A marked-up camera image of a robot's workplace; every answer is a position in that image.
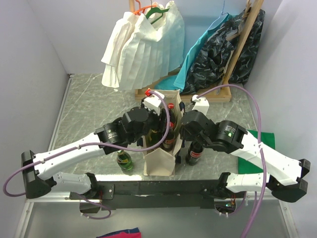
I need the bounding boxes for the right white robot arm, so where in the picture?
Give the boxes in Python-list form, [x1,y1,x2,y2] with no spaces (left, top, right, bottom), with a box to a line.
[180,110,310,203]

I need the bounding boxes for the green bottle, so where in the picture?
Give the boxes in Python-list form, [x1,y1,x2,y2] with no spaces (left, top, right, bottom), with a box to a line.
[149,130,161,147]
[116,150,133,171]

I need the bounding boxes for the dark patterned garment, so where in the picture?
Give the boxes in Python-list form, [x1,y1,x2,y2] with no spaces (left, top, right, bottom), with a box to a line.
[182,9,265,95]

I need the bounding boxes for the green hanger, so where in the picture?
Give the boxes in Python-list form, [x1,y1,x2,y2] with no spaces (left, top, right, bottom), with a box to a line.
[145,5,170,25]

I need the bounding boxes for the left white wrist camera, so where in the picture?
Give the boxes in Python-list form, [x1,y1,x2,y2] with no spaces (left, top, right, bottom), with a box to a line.
[143,88,163,116]

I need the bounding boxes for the teal shirt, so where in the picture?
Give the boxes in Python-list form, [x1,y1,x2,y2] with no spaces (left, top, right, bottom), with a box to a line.
[154,13,234,92]

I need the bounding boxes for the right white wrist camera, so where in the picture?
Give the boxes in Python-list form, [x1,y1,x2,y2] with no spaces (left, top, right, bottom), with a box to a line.
[191,95,210,116]

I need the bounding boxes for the black base beam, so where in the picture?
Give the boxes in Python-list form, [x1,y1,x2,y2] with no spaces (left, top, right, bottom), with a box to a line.
[84,179,244,210]

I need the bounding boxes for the white pleated garment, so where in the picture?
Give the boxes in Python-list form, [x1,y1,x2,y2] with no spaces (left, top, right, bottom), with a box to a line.
[101,0,185,91]

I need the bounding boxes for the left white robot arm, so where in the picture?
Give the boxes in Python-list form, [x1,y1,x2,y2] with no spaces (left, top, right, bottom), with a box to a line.
[21,107,169,199]

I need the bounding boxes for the orange hanger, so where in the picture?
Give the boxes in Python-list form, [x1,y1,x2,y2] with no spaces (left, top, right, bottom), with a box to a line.
[130,0,157,15]

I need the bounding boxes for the blue wire hanger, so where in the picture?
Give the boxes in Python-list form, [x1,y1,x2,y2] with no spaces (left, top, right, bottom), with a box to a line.
[208,0,226,30]

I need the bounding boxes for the wooden clothes rack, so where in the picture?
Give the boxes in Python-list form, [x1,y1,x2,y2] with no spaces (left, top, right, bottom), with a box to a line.
[135,0,263,102]

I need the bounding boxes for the cream canvas tote bag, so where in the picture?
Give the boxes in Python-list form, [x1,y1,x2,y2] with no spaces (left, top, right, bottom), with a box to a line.
[143,90,185,177]

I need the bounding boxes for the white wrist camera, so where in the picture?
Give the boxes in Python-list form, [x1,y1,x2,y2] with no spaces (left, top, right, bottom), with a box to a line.
[191,95,210,116]
[143,88,163,116]

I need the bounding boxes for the pink and blue cloth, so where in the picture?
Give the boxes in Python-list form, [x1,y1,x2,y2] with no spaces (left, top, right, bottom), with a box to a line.
[97,228,142,238]

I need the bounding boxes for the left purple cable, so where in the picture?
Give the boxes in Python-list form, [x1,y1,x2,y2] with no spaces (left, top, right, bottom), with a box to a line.
[2,90,170,220]

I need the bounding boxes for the cola glass bottle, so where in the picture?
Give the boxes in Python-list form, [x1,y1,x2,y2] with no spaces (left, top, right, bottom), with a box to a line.
[167,103,177,127]

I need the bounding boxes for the green cloth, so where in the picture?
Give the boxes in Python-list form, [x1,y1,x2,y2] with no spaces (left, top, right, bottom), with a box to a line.
[238,132,275,174]

